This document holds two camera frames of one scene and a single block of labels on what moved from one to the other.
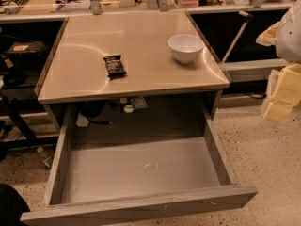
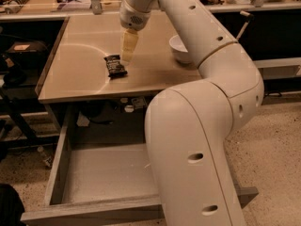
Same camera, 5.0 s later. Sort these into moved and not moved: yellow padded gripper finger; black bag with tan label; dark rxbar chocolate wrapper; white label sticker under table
Moved: yellow padded gripper finger
Not moved: black bag with tan label; dark rxbar chocolate wrapper; white label sticker under table
